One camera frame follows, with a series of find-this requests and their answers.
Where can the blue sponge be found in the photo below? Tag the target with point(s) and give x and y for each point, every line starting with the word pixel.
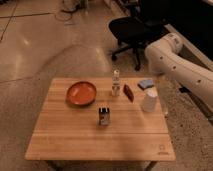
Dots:
pixel 145 83

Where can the small clear bottle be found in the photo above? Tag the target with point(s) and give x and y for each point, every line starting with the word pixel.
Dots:
pixel 116 83

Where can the orange bowl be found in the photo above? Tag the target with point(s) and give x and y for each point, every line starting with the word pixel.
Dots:
pixel 81 93

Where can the white ceramic cup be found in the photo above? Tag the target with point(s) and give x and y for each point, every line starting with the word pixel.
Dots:
pixel 149 101

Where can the black office chair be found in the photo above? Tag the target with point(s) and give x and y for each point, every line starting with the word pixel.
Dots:
pixel 144 25

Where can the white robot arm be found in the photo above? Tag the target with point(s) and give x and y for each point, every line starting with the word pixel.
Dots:
pixel 163 58

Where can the wooden table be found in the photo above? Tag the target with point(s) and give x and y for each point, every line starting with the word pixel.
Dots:
pixel 65 132

